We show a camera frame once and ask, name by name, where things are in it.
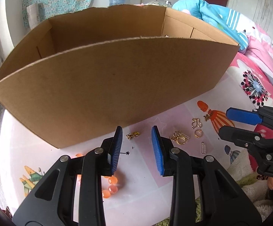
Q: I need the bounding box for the brown cardboard box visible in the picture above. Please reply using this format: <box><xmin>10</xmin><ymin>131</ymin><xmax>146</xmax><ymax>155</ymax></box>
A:
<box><xmin>0</xmin><ymin>5</ymin><xmax>239</xmax><ymax>148</ymax></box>

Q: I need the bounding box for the rolled floral paper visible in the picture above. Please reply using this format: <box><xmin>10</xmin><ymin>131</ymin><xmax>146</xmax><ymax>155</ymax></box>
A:
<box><xmin>26</xmin><ymin>3</ymin><xmax>40</xmax><ymax>30</ymax></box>

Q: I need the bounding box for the orange pink bead bracelet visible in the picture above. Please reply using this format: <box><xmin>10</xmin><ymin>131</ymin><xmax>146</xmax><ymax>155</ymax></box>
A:
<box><xmin>74</xmin><ymin>153</ymin><xmax>120</xmax><ymax>200</ymax></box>

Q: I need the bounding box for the white fluffy blanket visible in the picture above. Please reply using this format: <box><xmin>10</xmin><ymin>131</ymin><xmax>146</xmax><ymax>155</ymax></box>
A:
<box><xmin>225</xmin><ymin>146</ymin><xmax>273</xmax><ymax>220</ymax></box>

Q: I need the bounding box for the green fluffy cloth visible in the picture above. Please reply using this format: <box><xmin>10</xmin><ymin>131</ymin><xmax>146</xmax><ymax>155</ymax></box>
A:
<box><xmin>154</xmin><ymin>173</ymin><xmax>258</xmax><ymax>226</ymax></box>

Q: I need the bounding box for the gold bow earring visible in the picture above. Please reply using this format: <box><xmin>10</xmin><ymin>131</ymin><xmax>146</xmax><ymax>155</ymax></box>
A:
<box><xmin>126</xmin><ymin>132</ymin><xmax>140</xmax><ymax>140</ymax></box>

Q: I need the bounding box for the pink floral bedsheet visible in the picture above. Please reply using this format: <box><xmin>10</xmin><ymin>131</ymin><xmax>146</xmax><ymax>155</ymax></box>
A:
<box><xmin>227</xmin><ymin>24</ymin><xmax>273</xmax><ymax>108</ymax></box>

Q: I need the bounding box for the gold jewelry cluster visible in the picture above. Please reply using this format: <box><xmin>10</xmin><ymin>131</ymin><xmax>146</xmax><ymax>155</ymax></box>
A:
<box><xmin>169</xmin><ymin>131</ymin><xmax>190</xmax><ymax>145</ymax></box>

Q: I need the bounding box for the gold butterfly outline pendant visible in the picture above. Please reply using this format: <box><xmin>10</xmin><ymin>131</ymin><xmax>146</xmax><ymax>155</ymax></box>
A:
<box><xmin>192</xmin><ymin>118</ymin><xmax>202</xmax><ymax>129</ymax></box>

